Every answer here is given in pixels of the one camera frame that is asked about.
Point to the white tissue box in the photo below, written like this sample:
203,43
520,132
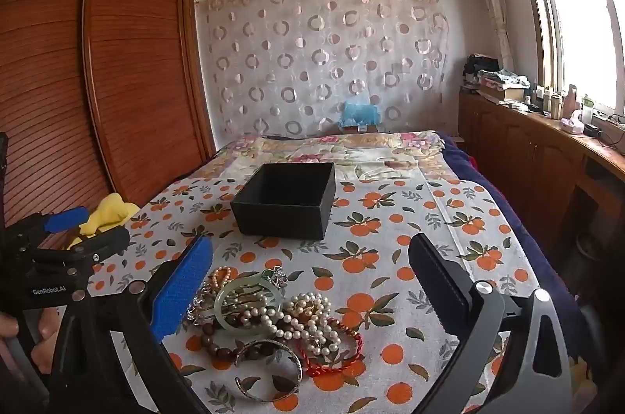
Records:
572,123

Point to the floral quilt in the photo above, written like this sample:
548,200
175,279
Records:
371,155

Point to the pink bottle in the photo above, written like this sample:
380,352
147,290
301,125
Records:
572,99

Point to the yellow plush toy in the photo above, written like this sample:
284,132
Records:
114,208

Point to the blue plush toy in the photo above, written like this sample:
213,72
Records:
359,113

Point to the orange fruit print bedsheet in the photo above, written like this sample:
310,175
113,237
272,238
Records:
381,223

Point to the small black device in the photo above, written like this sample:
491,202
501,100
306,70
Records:
593,129

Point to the black cardboard box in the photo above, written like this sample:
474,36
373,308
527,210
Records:
278,218

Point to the wooden frame window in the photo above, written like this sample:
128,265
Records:
576,13

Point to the green capped bottle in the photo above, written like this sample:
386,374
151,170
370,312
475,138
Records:
587,108

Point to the pale green jade bangle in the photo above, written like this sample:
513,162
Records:
218,309

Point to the long wooden cabinet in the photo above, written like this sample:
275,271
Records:
527,155

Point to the row of small white bottles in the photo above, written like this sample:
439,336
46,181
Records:
549,101

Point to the brown wooden wardrobe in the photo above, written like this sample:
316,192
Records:
122,77

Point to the dark blue blanket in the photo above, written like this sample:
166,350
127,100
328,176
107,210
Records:
512,228

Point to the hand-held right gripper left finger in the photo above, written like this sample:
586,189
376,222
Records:
183,287

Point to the circle print sheer curtain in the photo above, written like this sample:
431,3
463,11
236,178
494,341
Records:
317,52

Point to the pile of folded clothes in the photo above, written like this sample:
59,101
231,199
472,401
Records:
498,81

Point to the person's left hand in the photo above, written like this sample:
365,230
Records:
46,331

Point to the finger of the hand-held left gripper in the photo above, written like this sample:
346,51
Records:
105,240
63,219

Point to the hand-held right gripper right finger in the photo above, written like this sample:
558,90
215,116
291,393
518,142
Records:
439,277

